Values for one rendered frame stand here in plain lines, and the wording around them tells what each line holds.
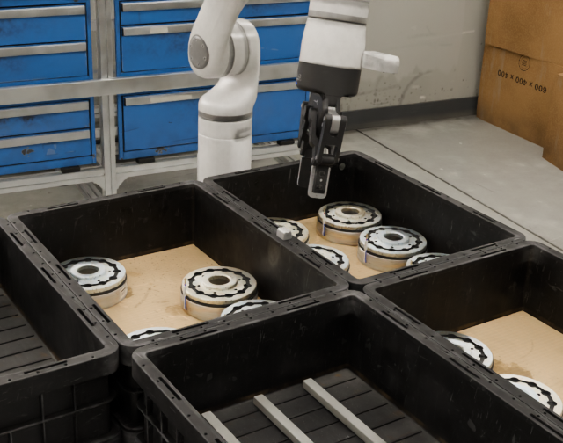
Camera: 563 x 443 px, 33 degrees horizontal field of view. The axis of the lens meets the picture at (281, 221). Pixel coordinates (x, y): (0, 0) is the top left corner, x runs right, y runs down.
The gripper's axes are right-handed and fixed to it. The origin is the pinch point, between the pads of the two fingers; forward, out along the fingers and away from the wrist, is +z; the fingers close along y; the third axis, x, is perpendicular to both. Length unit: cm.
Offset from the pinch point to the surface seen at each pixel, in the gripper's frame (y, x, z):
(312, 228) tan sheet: -34.3, 9.9, 13.7
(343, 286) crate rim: 5.5, 4.4, 11.4
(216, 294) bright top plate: -7.5, -8.6, 17.9
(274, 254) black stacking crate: -8.5, -1.6, 12.0
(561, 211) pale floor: -233, 162, 42
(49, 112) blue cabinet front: -201, -38, 22
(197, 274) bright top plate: -14.1, -10.6, 17.3
